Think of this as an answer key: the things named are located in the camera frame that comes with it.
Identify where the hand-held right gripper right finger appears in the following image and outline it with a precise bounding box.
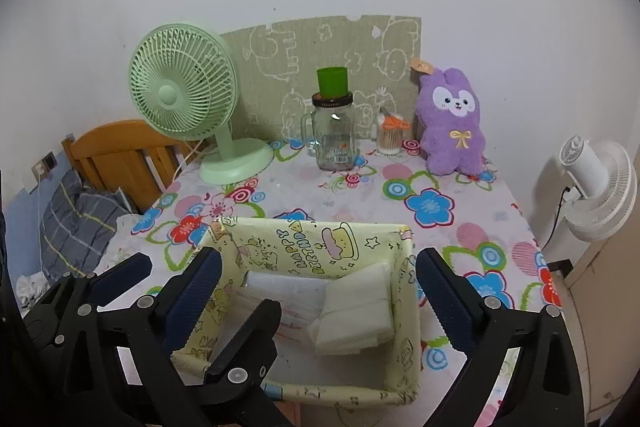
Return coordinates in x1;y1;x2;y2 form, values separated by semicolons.
416;248;586;427

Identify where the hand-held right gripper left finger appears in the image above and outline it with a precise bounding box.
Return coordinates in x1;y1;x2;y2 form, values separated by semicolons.
50;247;224;427

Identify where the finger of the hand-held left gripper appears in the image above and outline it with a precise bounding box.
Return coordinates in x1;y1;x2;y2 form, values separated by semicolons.
204;299;282;405
24;252;153;350

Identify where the yellow cartoon fabric storage box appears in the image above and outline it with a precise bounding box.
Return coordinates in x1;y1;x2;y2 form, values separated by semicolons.
170;216;423;407

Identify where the grey plaid pillow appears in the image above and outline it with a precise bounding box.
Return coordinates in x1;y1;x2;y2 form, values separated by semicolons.
42;169;133;283

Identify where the white folded pad stack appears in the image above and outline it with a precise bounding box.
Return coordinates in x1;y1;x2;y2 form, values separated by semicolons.
312;261;396;356

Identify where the white crumpled cloth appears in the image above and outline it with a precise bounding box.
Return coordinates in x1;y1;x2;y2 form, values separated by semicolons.
15;271;53;308

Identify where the beige cabinet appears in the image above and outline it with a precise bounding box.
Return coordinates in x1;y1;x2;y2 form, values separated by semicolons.
565;212;640;423

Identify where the purple bunny plush toy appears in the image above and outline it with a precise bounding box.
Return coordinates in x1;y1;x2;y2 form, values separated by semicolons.
411;57;488;178

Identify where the clear cotton swab container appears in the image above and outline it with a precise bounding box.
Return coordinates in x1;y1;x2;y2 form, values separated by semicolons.
376;107;408;156

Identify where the green desk fan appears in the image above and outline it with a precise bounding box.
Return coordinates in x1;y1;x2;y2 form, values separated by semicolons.
127;23;275;184

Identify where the white fan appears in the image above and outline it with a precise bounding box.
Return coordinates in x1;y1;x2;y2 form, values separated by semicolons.
555;134;638;242

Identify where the green plastic cup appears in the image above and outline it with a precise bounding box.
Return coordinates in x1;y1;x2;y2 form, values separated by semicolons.
316;67;348;100

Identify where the beige cartoon print board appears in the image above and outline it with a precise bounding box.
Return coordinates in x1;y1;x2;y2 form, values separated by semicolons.
220;14;422;142

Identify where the white fan cable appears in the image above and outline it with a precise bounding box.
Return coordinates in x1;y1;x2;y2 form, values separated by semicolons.
170;139;206;182

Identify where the wall socket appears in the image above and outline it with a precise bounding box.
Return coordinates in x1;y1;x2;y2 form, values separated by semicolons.
31;151;57;180

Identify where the black power cable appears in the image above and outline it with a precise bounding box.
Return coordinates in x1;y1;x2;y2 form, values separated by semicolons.
542;184;573;248

